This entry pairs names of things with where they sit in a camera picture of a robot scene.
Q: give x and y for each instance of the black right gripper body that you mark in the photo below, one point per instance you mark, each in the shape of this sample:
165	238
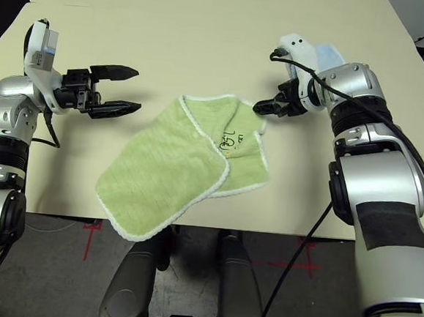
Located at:
293	99

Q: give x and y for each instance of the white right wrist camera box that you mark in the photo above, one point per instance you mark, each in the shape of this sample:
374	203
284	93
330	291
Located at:
298	47

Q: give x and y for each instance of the folded light blue towel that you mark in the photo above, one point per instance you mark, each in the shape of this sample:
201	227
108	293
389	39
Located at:
328	55

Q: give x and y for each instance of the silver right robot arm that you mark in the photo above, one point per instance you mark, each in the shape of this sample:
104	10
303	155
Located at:
379	179

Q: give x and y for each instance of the black foam floor mat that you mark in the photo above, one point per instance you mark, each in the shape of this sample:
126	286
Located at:
3	13

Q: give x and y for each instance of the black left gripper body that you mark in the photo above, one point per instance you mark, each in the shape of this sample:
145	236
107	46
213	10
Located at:
76	91

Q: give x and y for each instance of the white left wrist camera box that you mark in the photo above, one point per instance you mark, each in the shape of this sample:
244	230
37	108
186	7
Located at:
44	48

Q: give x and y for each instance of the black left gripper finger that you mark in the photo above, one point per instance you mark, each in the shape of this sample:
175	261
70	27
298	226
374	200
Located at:
114	72
113	109

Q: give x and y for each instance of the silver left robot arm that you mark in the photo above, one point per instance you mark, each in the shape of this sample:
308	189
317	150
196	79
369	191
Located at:
2	112

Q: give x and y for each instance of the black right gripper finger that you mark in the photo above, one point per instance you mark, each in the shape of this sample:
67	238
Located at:
269	103
272	111

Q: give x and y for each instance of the green towel with white trim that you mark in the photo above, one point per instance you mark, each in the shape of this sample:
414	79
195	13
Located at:
167	162

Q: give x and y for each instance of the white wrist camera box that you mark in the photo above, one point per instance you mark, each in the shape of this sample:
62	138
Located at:
44	48
298	47

